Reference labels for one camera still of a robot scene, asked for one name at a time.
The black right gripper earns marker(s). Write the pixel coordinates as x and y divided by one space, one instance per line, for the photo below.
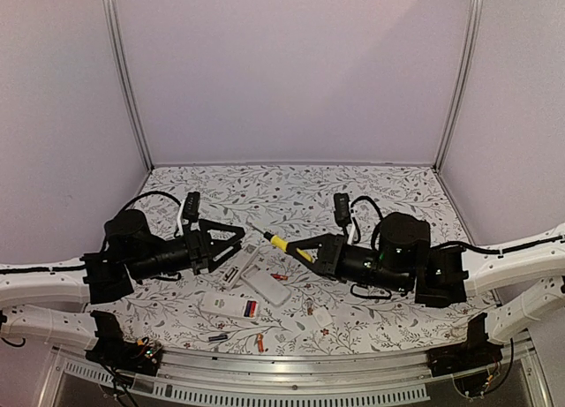
328 254

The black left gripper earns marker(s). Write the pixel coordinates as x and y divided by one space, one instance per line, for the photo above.
202 249

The long white remote with buttons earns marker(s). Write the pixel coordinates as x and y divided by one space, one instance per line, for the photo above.
242 261

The yellow handled screwdriver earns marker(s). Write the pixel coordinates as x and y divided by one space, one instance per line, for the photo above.
281 243

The orange AAA battery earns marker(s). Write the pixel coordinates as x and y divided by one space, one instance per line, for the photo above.
280 277
260 343

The small white remote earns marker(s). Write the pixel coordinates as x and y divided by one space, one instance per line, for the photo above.
226 306

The white remote control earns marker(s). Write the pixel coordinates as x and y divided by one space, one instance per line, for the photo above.
275 293

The white battery cover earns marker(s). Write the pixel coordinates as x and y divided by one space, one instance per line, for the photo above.
322 317

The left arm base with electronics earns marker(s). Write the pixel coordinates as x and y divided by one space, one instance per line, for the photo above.
112 350

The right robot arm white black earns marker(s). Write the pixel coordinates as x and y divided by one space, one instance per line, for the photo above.
455 271

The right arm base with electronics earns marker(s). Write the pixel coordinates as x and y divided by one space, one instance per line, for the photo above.
475 351

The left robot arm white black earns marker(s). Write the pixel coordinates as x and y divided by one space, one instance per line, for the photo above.
88 279

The red purple batteries in remote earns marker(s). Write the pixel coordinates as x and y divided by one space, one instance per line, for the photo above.
250 309

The floral patterned table mat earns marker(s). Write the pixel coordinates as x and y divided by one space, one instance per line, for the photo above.
295 202

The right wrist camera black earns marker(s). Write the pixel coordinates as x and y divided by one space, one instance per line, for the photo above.
345 219

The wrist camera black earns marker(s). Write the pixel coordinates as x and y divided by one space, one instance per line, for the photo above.
345 219
188 212

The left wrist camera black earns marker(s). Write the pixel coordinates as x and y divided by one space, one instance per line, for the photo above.
188 212

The left aluminium frame post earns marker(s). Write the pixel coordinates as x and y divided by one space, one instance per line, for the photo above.
125 82

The aluminium frame post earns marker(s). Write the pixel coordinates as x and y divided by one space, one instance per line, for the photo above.
462 76
125 82

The right aluminium frame post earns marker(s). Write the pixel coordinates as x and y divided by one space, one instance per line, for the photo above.
462 76

